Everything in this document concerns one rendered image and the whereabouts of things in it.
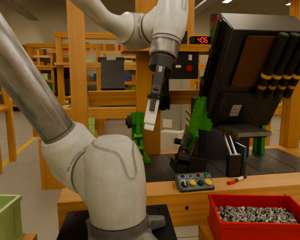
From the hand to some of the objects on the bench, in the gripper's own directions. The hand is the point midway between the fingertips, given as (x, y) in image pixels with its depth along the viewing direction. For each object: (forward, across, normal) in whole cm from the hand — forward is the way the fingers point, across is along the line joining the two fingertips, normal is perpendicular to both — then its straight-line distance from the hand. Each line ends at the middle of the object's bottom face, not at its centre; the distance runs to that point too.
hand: (149, 123), depth 80 cm
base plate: (+6, +74, -36) cm, 82 cm away
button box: (+20, +44, -24) cm, 54 cm away
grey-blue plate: (+6, +60, -47) cm, 76 cm away
